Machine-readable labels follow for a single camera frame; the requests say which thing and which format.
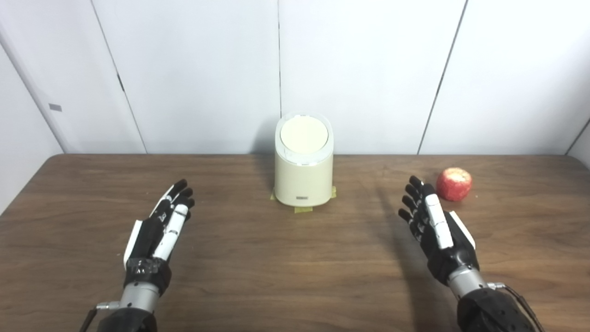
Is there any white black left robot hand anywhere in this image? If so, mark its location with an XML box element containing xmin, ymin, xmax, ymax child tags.
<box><xmin>123</xmin><ymin>179</ymin><xmax>196</xmax><ymax>296</ymax></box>

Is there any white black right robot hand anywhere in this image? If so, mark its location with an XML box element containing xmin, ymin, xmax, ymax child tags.
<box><xmin>398</xmin><ymin>175</ymin><xmax>480</xmax><ymax>285</ymax></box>

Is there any red apple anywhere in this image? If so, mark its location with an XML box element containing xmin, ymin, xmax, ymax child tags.
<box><xmin>436</xmin><ymin>167</ymin><xmax>473</xmax><ymax>202</ymax></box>

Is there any round cream bin lid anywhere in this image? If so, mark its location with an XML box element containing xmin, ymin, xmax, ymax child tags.
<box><xmin>280</xmin><ymin>116</ymin><xmax>329</xmax><ymax>154</ymax></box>

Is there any cream-colored bin body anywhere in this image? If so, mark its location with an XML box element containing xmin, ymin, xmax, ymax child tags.
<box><xmin>274</xmin><ymin>112</ymin><xmax>334</xmax><ymax>208</ymax></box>

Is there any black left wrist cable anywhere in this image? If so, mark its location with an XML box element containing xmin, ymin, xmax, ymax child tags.
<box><xmin>84</xmin><ymin>301</ymin><xmax>121</xmax><ymax>332</ymax></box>

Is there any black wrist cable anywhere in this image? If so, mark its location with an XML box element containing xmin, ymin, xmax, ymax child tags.
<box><xmin>84</xmin><ymin>301</ymin><xmax>121</xmax><ymax>332</ymax></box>
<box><xmin>488</xmin><ymin>282</ymin><xmax>547</xmax><ymax>332</ymax></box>

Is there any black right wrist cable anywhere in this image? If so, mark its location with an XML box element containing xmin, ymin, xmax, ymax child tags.
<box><xmin>488</xmin><ymin>282</ymin><xmax>547</xmax><ymax>332</ymax></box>

